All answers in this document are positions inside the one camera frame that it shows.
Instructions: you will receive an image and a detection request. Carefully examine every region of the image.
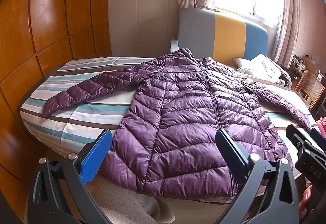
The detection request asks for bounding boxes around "purple quilted puffer jacket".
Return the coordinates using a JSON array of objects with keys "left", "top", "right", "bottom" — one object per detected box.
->
[{"left": 43, "top": 49, "right": 311, "bottom": 200}]

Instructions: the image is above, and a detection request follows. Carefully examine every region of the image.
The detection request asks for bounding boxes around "right hand with red nails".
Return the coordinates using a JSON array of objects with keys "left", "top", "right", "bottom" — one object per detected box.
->
[{"left": 298, "top": 184, "right": 319, "bottom": 220}]

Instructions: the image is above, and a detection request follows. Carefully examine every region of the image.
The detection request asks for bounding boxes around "pink cloth item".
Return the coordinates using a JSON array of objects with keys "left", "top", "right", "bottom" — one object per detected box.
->
[{"left": 317, "top": 116, "right": 326, "bottom": 138}]

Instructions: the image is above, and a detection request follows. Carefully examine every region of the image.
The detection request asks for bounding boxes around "rattan wooden chair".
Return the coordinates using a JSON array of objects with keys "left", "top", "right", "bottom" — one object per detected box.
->
[{"left": 294, "top": 70, "right": 325, "bottom": 110}]

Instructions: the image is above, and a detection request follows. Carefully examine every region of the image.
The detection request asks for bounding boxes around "striped bed sheet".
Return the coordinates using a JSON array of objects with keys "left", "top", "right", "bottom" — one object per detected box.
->
[{"left": 20, "top": 57, "right": 316, "bottom": 155}]

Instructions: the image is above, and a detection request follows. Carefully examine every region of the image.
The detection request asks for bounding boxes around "beige mattress cover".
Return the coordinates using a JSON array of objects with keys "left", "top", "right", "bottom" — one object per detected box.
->
[{"left": 86, "top": 175, "right": 238, "bottom": 224}]

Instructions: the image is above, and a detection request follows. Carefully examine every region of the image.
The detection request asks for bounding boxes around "cluttered wooden side table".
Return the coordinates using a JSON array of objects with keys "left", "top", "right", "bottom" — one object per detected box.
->
[{"left": 290, "top": 54, "right": 320, "bottom": 79}]

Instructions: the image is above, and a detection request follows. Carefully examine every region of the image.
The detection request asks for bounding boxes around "white printed pillow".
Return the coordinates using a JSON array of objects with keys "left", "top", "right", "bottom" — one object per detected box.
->
[{"left": 237, "top": 54, "right": 281, "bottom": 83}]

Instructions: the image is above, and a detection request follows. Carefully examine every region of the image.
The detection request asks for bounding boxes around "pink patterned right curtain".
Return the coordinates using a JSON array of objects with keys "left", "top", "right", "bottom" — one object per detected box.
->
[{"left": 272, "top": 0, "right": 308, "bottom": 68}]

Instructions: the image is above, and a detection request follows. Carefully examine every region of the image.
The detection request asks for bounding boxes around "small grey pillow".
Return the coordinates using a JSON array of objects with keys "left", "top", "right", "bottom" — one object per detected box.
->
[{"left": 233, "top": 58, "right": 253, "bottom": 68}]

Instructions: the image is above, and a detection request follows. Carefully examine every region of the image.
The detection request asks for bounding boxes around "grey yellow blue sofa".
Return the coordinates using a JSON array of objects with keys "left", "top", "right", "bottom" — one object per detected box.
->
[{"left": 170, "top": 8, "right": 268, "bottom": 64}]

